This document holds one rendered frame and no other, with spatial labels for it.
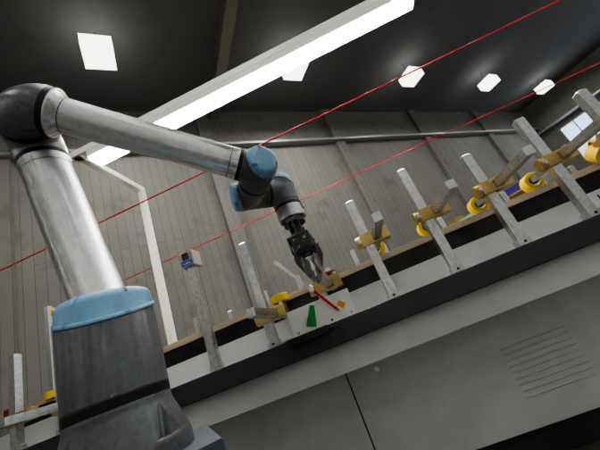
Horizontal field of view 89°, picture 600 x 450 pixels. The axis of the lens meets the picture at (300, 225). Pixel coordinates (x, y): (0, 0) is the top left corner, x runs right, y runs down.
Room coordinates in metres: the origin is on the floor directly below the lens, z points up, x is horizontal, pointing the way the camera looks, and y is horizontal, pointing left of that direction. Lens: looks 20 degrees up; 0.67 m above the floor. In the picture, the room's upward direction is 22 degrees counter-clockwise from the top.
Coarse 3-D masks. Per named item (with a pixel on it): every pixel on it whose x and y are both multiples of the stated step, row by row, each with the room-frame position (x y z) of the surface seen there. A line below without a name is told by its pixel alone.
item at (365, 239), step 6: (384, 228) 1.18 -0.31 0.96; (366, 234) 1.19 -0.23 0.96; (384, 234) 1.18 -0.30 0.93; (354, 240) 1.22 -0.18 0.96; (360, 240) 1.19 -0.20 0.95; (366, 240) 1.19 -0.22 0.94; (372, 240) 1.19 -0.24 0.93; (378, 240) 1.19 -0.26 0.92; (384, 240) 1.23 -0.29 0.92; (360, 246) 1.20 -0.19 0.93
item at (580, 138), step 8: (592, 128) 0.93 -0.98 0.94; (576, 136) 1.00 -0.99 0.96; (584, 136) 0.97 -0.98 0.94; (592, 136) 0.97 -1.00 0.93; (568, 144) 1.05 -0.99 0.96; (576, 144) 1.02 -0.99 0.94; (560, 152) 1.10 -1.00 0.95; (568, 152) 1.07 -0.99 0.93; (536, 176) 1.28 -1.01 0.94; (544, 176) 1.29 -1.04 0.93
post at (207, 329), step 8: (192, 272) 1.28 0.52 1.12; (192, 280) 1.28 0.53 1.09; (200, 280) 1.30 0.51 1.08; (192, 288) 1.28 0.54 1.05; (200, 288) 1.29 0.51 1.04; (200, 296) 1.28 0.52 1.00; (200, 304) 1.28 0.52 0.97; (200, 312) 1.28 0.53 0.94; (208, 312) 1.30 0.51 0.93; (200, 320) 1.28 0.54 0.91; (208, 320) 1.29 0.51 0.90; (208, 328) 1.28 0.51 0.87; (208, 336) 1.28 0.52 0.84; (208, 344) 1.28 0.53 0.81; (216, 344) 1.30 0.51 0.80; (208, 352) 1.28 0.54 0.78; (216, 352) 1.29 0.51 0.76; (216, 360) 1.28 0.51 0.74; (216, 368) 1.27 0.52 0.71
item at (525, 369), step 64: (512, 320) 1.37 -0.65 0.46; (576, 320) 1.35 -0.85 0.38; (320, 384) 1.46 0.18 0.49; (384, 384) 1.43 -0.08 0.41; (448, 384) 1.41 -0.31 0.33; (512, 384) 1.39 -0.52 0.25; (576, 384) 1.37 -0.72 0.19; (0, 448) 1.64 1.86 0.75; (256, 448) 1.50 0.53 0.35; (320, 448) 1.47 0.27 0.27; (384, 448) 1.44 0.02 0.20; (448, 448) 1.42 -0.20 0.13; (512, 448) 1.42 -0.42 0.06
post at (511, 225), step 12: (468, 156) 1.15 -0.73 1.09; (468, 168) 1.16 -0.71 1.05; (480, 180) 1.15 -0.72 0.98; (492, 192) 1.15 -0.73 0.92; (492, 204) 1.16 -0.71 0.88; (504, 204) 1.14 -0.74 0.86; (504, 216) 1.15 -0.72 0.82; (504, 228) 1.18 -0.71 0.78; (516, 228) 1.15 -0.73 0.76; (516, 240) 1.16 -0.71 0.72
